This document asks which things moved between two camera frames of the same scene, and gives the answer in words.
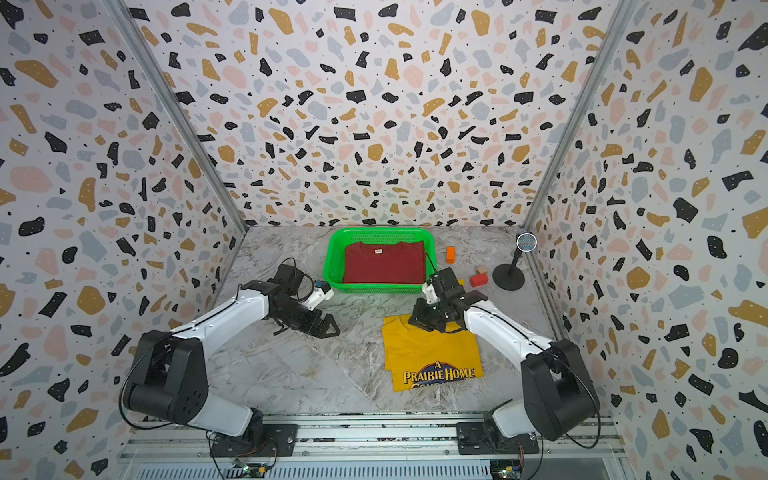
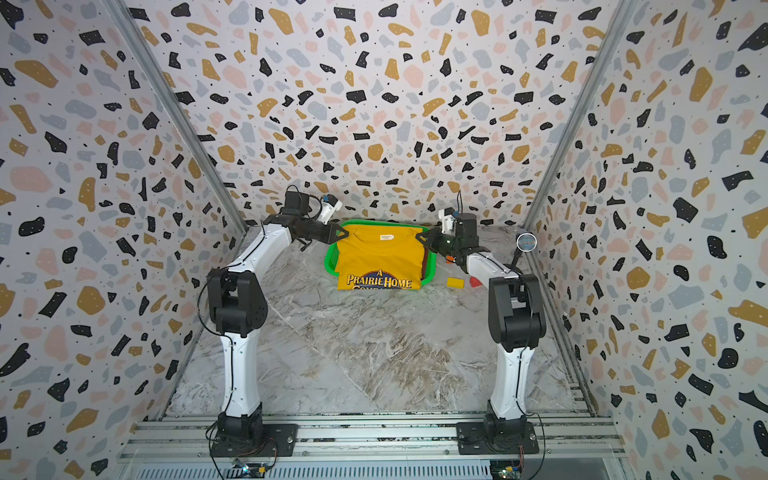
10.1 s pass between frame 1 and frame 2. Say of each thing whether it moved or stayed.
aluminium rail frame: stayed
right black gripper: moved
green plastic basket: moved
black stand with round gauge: stayed
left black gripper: moved
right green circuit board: stayed
